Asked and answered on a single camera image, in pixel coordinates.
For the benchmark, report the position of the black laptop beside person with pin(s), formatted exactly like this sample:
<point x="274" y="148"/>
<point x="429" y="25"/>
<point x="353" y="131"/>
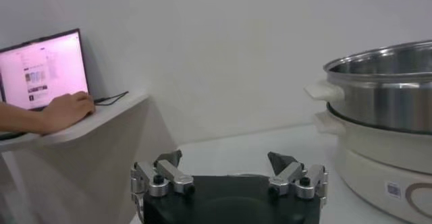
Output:
<point x="44" y="70"/>

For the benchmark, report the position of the white side table with mouse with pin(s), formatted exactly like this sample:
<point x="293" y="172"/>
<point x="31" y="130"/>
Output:
<point x="84" y="164"/>

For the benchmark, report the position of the stainless steel steamer basket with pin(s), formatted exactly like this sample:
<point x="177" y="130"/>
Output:
<point x="381" y="100"/>

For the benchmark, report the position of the person's bare hand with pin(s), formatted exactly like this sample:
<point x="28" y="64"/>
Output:
<point x="67" y="110"/>

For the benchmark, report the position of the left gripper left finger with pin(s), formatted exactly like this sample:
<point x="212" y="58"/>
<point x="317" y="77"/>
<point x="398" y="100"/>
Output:
<point x="175" y="176"/>

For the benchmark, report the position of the person's bare forearm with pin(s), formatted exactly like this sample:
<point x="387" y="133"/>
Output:
<point x="20" y="119"/>

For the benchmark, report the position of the cream electric cooker base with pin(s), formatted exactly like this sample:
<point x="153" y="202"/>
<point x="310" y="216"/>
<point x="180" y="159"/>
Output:
<point x="371" y="168"/>

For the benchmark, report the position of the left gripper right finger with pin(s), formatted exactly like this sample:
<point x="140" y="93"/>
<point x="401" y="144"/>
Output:
<point x="287" y="174"/>

